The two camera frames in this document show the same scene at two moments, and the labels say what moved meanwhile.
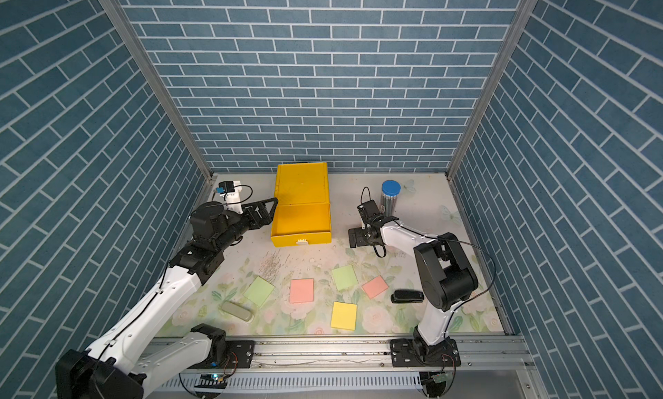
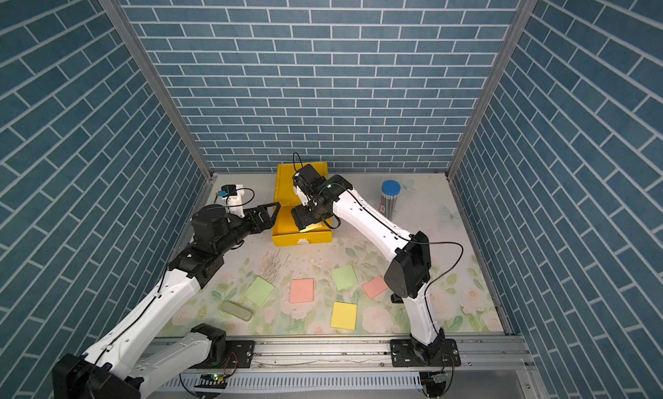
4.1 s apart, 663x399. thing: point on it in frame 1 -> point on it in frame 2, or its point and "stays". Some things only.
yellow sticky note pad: x=344 y=316 stays
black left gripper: x=264 y=218 stays
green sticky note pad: x=344 y=277 stays
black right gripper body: x=363 y=237 -> x=308 y=215
